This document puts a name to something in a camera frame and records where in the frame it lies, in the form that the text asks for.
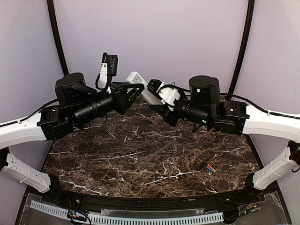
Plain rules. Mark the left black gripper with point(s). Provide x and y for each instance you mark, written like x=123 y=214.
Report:
x=119 y=89

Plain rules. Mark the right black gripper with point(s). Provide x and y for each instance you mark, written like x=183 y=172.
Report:
x=171 y=120

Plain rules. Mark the white remote control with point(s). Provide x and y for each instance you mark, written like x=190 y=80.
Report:
x=135 y=78

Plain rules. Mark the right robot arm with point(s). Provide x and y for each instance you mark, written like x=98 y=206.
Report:
x=201 y=105

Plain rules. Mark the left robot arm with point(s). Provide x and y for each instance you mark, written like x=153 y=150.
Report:
x=78 y=105

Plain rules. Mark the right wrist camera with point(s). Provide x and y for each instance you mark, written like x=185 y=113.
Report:
x=166 y=93

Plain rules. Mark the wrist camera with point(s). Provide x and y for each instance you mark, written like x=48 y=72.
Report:
x=108 y=69
x=166 y=93

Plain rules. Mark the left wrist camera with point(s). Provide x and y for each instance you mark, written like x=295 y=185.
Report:
x=108 y=69

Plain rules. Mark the left black frame post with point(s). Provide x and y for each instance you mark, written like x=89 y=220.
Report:
x=56 y=37

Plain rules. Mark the black frame post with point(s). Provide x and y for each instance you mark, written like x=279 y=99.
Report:
x=243 y=45
x=56 y=37

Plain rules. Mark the black front rail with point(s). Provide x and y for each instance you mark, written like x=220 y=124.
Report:
x=222 y=201

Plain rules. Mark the white slotted cable duct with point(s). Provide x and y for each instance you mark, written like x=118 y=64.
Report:
x=121 y=217

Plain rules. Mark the right black frame post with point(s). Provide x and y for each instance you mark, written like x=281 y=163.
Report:
x=243 y=45

